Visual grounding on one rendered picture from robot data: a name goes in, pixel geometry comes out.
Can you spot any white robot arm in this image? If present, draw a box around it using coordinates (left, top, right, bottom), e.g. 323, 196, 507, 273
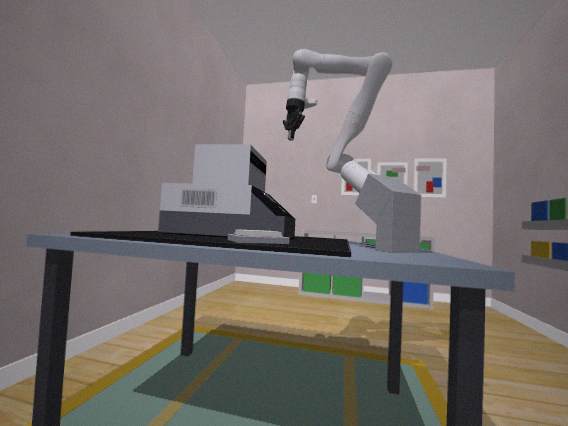
287, 49, 392, 193

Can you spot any white real-time pcr machine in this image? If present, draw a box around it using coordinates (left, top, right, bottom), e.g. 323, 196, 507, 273
158, 144, 295, 238

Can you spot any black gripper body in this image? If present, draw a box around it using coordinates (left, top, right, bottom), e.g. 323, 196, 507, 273
286, 98, 305, 122

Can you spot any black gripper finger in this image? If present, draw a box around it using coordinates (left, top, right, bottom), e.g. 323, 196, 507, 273
283, 114, 291, 138
288, 111, 305, 140

